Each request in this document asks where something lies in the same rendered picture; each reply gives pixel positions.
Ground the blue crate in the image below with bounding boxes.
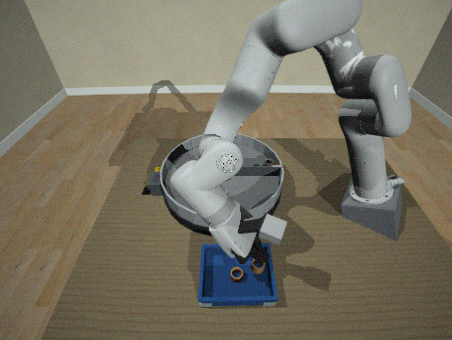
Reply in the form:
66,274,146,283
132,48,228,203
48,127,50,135
198,243,278,307

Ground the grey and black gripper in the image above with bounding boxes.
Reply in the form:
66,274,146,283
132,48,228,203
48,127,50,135
209,200,270,264

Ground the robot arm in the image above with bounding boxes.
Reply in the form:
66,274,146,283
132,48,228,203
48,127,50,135
170,0,412,226

